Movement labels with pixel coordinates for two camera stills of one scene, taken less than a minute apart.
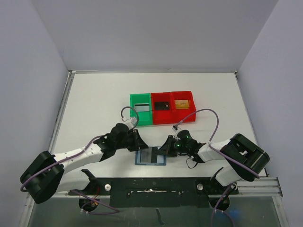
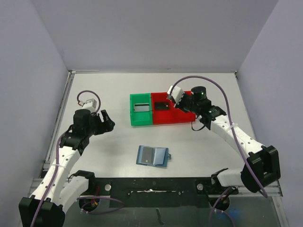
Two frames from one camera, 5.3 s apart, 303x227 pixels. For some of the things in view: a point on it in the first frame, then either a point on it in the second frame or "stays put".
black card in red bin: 162,106 stays put
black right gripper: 171,144 -> 182,103
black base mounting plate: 157,192 stays put
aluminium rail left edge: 71,73 stays put
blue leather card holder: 149,157 stays put
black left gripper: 138,144 -> 105,126
